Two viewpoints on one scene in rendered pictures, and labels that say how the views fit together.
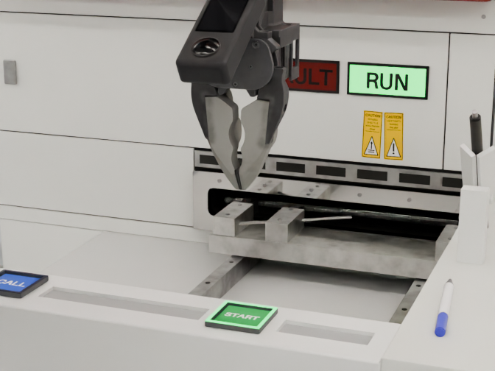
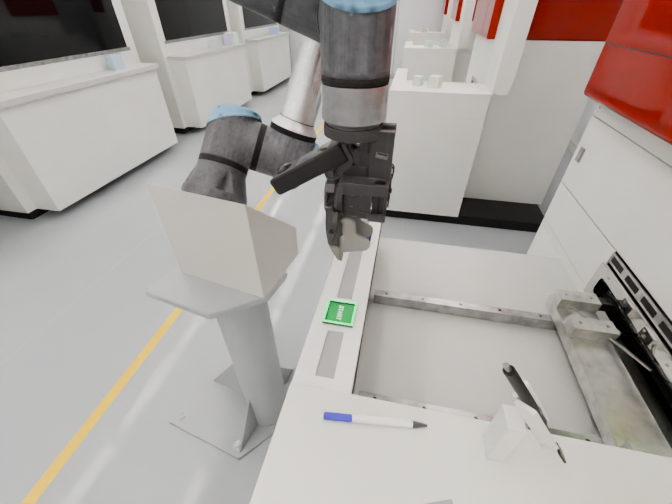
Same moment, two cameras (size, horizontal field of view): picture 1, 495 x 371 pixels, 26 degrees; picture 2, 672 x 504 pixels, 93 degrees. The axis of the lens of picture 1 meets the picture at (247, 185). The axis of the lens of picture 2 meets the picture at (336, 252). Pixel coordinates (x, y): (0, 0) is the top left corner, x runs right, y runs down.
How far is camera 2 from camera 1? 0.99 m
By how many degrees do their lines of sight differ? 74
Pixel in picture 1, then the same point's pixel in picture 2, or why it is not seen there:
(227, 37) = (290, 168)
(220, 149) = not seen: hidden behind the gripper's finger
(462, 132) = not seen: outside the picture
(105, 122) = (593, 206)
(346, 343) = (316, 364)
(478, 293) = (415, 450)
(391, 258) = (599, 410)
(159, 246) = (559, 284)
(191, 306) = (353, 292)
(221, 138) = not seen: hidden behind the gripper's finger
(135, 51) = (630, 172)
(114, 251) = (536, 268)
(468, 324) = (348, 439)
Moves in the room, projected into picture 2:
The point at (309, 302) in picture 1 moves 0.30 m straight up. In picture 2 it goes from (534, 370) to (612, 258)
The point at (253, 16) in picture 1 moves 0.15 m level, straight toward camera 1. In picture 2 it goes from (320, 164) to (195, 171)
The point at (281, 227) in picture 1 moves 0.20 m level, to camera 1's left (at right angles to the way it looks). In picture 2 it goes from (572, 326) to (514, 262)
